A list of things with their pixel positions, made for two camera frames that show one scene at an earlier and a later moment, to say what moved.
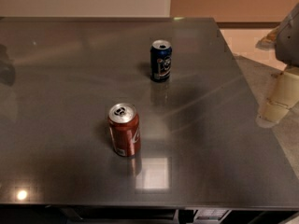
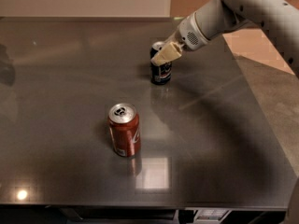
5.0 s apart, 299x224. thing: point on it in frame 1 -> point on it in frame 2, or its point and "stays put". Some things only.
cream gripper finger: [284, 95] -> [169, 52]
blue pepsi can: [161, 61] stays put
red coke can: [124, 129] stays put
